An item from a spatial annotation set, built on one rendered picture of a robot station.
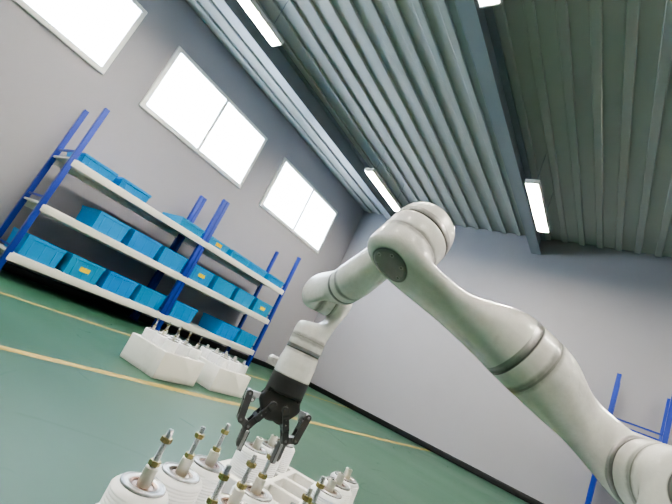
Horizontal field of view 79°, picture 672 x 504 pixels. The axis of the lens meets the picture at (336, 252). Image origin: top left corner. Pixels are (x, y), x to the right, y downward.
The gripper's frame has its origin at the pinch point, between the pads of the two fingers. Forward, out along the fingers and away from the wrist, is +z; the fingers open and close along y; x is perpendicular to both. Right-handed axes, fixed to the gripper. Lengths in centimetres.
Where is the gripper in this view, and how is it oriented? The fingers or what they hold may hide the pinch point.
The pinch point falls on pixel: (258, 449)
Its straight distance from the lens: 85.7
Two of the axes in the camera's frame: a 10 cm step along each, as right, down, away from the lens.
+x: -3.2, 1.2, 9.4
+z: -4.1, 8.8, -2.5
